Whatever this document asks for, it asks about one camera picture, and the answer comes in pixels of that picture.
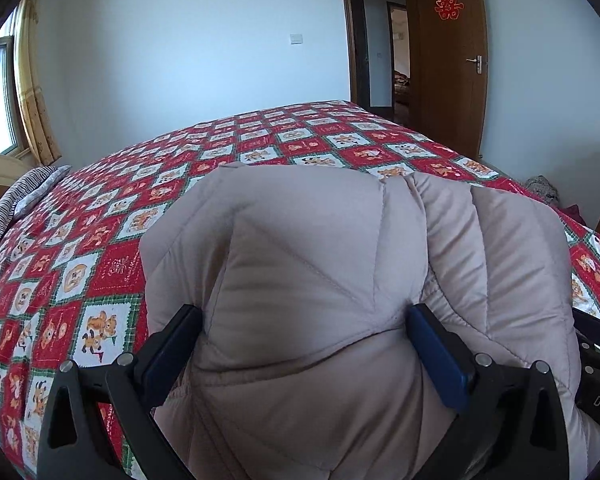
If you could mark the grey knitted cloth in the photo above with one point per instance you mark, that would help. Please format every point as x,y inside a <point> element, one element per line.
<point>542,190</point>

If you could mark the striped pillow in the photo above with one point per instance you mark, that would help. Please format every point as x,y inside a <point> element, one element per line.
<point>25,195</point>

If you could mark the beige puffer jacket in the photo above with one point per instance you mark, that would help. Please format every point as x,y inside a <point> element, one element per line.
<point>305,270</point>

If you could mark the cream wooden headboard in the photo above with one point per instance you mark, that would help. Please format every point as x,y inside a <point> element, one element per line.
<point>0,170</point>

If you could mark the red printed blanket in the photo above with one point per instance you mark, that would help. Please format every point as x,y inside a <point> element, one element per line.
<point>105,210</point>

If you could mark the yellow patterned curtain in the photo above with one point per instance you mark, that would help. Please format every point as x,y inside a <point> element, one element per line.
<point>32,95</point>

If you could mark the brown wooden door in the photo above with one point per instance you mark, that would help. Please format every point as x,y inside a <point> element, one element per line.
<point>445,85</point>

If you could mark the brown door frame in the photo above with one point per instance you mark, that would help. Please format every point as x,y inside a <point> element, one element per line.
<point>350,35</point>

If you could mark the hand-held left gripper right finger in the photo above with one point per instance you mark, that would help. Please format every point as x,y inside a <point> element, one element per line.
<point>440,360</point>

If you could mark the red paper door decoration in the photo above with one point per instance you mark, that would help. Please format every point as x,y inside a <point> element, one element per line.
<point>449,4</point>

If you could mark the white wall switch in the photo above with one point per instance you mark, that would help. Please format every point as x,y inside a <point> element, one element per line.
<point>296,38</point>

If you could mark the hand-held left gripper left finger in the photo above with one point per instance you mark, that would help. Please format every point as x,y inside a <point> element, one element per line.
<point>175,360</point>

